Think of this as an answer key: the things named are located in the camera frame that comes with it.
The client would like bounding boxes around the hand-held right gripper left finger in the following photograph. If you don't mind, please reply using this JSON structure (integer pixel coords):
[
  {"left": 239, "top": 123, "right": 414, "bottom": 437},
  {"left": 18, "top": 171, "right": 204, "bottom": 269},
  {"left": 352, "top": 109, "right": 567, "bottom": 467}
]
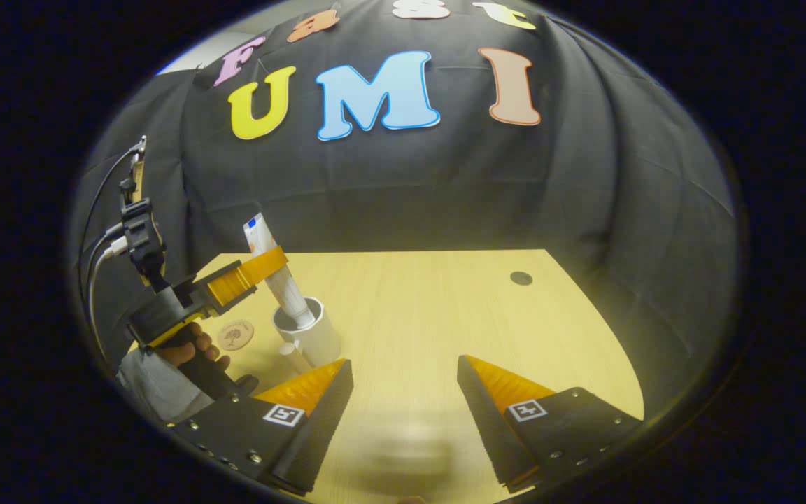
[{"left": 169, "top": 359, "right": 355, "bottom": 496}]

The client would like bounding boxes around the white toothpaste tube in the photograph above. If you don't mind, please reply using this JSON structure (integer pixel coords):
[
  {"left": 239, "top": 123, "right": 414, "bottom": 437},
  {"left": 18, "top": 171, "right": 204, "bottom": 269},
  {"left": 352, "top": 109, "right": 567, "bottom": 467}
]
[{"left": 243, "top": 213, "right": 317, "bottom": 330}]

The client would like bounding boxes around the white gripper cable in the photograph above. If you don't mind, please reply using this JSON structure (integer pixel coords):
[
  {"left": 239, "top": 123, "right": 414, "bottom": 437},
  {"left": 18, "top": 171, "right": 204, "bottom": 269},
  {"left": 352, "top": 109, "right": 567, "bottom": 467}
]
[{"left": 87, "top": 238, "right": 129, "bottom": 351}]

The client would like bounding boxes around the round wooden coaster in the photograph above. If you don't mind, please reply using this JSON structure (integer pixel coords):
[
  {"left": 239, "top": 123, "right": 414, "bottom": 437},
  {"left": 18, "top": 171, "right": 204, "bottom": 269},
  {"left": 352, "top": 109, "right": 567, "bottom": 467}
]
[{"left": 218, "top": 320, "right": 255, "bottom": 351}]

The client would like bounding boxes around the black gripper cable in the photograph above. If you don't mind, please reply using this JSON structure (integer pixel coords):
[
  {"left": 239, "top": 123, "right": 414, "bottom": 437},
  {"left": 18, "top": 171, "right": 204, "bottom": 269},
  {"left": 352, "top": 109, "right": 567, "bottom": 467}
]
[{"left": 78, "top": 146, "right": 145, "bottom": 309}]

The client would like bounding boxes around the white cup with wooden handle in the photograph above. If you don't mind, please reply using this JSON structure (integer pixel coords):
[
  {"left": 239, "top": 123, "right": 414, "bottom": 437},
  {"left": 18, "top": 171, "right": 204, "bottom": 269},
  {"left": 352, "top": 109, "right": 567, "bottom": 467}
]
[{"left": 272, "top": 297, "right": 342, "bottom": 376}]

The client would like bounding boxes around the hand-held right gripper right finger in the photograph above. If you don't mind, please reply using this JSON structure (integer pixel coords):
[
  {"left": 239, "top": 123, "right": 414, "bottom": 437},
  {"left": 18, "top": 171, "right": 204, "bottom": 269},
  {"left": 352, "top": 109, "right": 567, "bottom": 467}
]
[{"left": 456, "top": 355, "right": 645, "bottom": 494}]

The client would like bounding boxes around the light wooden desktop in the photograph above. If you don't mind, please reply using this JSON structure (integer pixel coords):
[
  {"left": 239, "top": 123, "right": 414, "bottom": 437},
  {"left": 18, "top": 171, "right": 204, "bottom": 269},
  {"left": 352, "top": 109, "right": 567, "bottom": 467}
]
[{"left": 130, "top": 250, "right": 645, "bottom": 504}]

